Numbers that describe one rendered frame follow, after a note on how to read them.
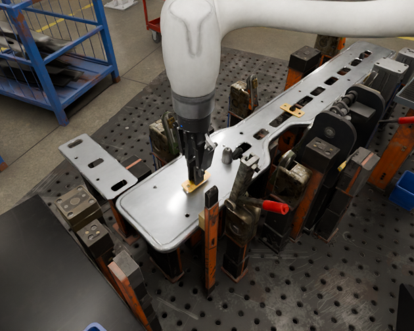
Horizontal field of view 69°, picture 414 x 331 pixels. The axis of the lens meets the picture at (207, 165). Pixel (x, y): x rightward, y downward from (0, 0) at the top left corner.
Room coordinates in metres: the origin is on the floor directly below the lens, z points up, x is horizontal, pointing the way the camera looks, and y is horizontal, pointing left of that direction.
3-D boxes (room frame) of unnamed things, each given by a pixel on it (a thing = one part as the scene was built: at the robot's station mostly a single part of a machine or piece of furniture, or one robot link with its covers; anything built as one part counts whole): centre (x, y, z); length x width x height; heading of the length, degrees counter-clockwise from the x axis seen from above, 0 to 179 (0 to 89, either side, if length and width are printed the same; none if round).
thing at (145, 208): (0.88, -0.31, 1.00); 1.38 x 0.22 x 0.02; 135
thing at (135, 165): (0.61, 0.21, 0.84); 0.11 x 0.10 x 0.28; 45
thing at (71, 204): (0.43, 0.31, 0.88); 0.08 x 0.08 x 0.36; 45
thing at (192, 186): (0.53, 0.03, 1.02); 0.08 x 0.04 x 0.01; 135
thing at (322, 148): (0.55, -0.29, 0.91); 0.07 x 0.05 x 0.42; 45
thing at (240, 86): (0.94, -0.13, 0.87); 0.12 x 0.09 x 0.35; 45
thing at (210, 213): (0.35, -0.01, 0.95); 0.03 x 0.01 x 0.50; 135
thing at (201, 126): (0.53, 0.03, 1.21); 0.08 x 0.07 x 0.09; 45
